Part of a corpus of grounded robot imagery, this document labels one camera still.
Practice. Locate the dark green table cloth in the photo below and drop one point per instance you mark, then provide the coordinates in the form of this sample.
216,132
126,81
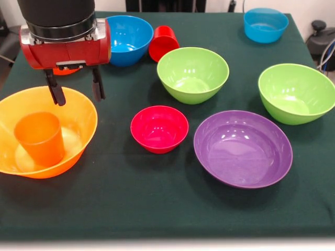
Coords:
167,196

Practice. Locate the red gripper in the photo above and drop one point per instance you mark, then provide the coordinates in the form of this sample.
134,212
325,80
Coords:
68,53

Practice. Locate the orange cup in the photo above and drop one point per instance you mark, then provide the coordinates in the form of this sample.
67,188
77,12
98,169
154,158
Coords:
42,141

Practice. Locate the red cup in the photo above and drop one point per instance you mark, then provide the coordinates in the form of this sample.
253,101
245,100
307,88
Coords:
163,44

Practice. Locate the small orange bowl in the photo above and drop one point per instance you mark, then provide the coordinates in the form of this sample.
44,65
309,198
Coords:
66,71

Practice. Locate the small light blue bowl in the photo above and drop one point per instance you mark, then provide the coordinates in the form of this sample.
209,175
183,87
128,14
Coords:
265,34

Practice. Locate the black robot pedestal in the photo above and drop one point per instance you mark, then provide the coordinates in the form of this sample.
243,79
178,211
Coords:
167,5

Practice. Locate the large yellow-orange bowl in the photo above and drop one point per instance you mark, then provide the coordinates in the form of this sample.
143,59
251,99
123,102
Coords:
78,112

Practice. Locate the green bowl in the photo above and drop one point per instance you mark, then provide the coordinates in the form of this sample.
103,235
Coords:
295,86
192,70

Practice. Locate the purple bowl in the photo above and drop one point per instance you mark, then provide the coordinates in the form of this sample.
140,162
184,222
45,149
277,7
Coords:
243,149

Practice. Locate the small pink-red bowl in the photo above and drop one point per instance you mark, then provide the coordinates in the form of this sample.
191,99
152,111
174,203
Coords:
159,128

